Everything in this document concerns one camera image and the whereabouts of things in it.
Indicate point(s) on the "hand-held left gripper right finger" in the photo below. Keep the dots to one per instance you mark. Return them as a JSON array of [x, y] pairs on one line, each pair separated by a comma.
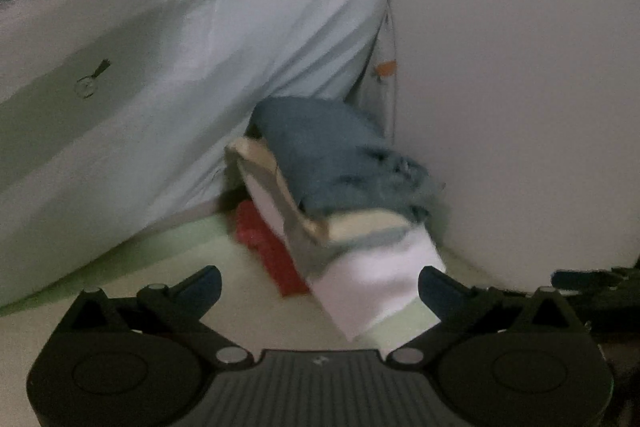
[[437, 289]]

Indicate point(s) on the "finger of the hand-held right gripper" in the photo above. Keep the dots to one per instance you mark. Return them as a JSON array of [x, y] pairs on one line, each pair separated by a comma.
[[580, 280]]

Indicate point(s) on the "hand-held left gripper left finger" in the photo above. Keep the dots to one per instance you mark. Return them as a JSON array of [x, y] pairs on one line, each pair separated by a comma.
[[202, 289]]

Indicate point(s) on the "dark blue-grey garment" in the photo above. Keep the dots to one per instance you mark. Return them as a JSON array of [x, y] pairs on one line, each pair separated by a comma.
[[325, 147]]

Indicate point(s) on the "white folded garment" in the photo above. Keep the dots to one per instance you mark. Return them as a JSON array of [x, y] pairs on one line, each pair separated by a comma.
[[370, 287]]

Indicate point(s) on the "red folded garment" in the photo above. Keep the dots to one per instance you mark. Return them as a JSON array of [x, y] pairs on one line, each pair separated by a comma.
[[270, 252]]

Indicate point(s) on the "grey folded garment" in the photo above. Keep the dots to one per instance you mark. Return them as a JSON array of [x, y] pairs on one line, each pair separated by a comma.
[[312, 247]]

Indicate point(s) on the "beige folded garment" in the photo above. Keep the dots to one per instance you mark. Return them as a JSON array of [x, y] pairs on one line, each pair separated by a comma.
[[260, 159]]

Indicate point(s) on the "pale blue carrot print quilt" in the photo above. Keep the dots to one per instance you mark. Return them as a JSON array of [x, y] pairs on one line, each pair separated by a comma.
[[175, 57]]

